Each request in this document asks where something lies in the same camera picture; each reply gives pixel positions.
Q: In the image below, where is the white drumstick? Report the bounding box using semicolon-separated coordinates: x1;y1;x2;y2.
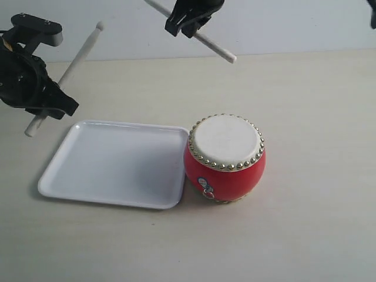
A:
24;21;105;137
146;1;237;63

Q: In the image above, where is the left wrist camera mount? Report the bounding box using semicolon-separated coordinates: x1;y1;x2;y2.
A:
7;13;63;54

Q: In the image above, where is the red small drum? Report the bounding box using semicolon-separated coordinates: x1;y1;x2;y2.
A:
183;113;266;203

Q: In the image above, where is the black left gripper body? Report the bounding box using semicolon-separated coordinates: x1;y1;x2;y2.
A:
1;32;50;110

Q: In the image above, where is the white rectangular tray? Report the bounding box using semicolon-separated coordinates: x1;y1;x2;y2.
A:
38;120;189;210

